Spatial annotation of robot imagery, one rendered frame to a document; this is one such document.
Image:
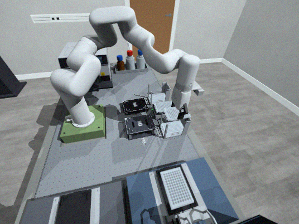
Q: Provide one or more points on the brown glass bottle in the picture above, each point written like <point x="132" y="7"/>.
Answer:
<point x="120" y="66"/>

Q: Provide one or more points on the white plastic bottle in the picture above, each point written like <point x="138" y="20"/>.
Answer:
<point x="130" y="64"/>

